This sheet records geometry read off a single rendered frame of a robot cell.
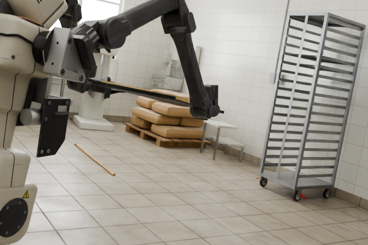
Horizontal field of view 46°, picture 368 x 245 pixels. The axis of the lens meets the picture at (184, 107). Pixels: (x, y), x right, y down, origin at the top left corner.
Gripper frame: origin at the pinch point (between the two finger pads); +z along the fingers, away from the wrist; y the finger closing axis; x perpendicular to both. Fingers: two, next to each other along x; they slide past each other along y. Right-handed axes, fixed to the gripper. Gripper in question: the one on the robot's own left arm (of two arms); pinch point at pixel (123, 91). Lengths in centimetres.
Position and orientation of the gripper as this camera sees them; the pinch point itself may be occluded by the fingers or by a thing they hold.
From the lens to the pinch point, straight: 205.4
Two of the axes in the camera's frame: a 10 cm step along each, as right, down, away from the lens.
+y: -1.8, 9.8, 0.0
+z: 9.2, 1.7, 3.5
